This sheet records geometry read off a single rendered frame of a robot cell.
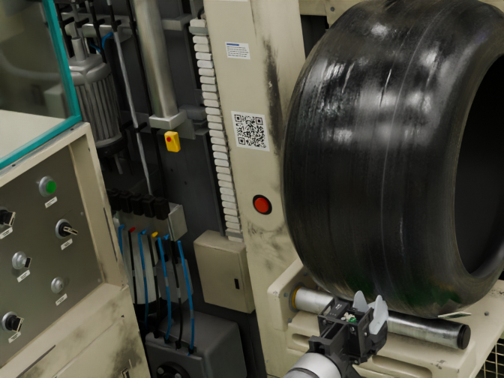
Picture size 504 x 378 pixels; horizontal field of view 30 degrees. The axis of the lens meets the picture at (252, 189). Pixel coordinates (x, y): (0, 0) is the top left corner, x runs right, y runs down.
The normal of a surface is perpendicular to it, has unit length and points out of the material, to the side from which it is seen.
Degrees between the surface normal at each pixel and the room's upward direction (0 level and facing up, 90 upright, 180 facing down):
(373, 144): 59
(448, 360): 0
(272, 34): 90
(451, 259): 93
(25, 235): 90
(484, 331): 0
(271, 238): 90
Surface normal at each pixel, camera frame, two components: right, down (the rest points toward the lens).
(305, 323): -0.14, -0.88
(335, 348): 0.84, 0.15
